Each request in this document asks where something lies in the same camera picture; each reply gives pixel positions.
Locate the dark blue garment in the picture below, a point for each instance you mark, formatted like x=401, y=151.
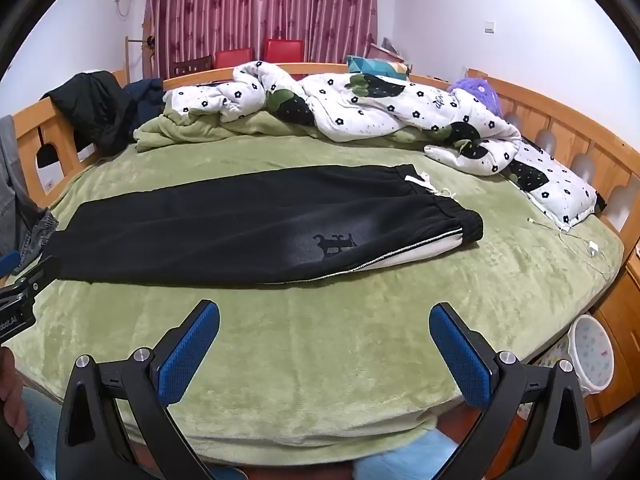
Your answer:
x=145, y=100

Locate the white plastic basin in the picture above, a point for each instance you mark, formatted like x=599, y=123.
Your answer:
x=592, y=350

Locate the wooden bed frame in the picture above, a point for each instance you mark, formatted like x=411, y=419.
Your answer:
x=575, y=110

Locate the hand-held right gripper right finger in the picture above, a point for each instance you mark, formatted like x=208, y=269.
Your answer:
x=460, y=355

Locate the white wall switch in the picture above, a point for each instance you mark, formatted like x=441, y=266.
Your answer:
x=489, y=27

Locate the purple plush cushion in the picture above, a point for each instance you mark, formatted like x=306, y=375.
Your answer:
x=477, y=92

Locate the red chair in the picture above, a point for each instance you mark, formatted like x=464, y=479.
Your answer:
x=233, y=58
x=283, y=50

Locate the black pants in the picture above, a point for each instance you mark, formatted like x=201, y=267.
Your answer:
x=225, y=220

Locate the grey jeans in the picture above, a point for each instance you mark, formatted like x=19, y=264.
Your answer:
x=10, y=185

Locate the wooden coat rack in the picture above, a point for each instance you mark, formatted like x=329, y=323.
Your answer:
x=149, y=42

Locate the white floral quilt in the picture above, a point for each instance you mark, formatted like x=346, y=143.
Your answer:
x=360, y=105

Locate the green fleece bed blanket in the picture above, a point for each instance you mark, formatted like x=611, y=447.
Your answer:
x=320, y=330

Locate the light blue cloth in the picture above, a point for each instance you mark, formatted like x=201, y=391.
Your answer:
x=415, y=460

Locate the person's left hand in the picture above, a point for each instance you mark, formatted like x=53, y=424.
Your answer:
x=9, y=390

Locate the cardboard box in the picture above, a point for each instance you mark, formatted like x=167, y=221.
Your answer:
x=386, y=49

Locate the dark wooden chair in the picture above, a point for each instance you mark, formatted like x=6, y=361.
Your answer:
x=192, y=66

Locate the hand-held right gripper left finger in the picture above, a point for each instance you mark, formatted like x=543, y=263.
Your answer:
x=192, y=350

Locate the red floral curtain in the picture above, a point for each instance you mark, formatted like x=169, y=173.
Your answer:
x=225, y=5

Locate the wooden bedside cabinet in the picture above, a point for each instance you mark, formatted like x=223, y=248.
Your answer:
x=625, y=325

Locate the teal bag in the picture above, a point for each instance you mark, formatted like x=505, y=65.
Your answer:
x=375, y=66

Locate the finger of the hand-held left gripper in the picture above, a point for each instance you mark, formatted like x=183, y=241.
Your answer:
x=7, y=261
x=30, y=277

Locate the white floral pillow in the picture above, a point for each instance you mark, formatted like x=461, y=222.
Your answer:
x=550, y=185

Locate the black jacket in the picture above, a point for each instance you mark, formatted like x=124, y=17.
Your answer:
x=95, y=105

